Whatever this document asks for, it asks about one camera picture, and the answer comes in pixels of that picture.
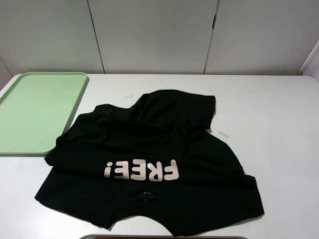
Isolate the clear tape strip right middle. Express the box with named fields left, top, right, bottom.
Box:
left=219, top=131, right=229, bottom=138

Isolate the light green plastic tray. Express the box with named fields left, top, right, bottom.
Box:
left=0, top=72, right=88, bottom=156

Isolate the black short sleeve t-shirt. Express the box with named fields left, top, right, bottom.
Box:
left=35, top=90, right=264, bottom=237

